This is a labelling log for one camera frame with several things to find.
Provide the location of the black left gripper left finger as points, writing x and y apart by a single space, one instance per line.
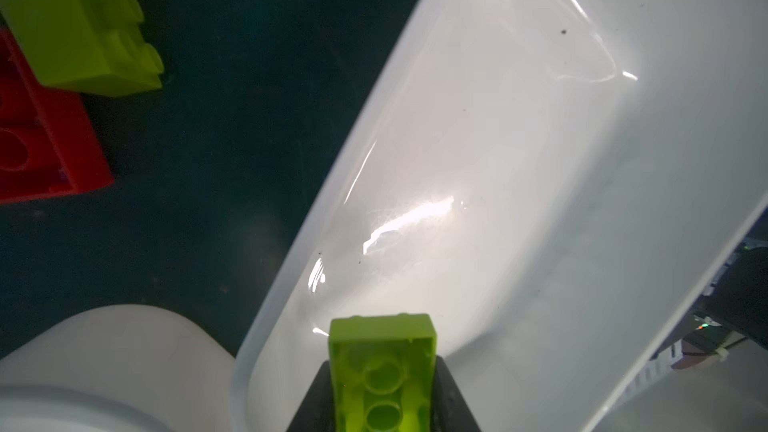
316 412

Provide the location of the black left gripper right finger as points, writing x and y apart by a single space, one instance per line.
449 410

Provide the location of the green lego brick long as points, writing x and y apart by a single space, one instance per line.
382 370

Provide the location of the green lego large brick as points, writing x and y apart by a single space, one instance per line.
86 46

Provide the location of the white tray left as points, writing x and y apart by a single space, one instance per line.
118 368

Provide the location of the white tray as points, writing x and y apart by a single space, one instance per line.
552 181
118 368

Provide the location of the white tray middle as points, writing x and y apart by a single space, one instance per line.
552 181

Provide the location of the red lego brick lower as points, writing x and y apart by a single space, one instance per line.
48 145

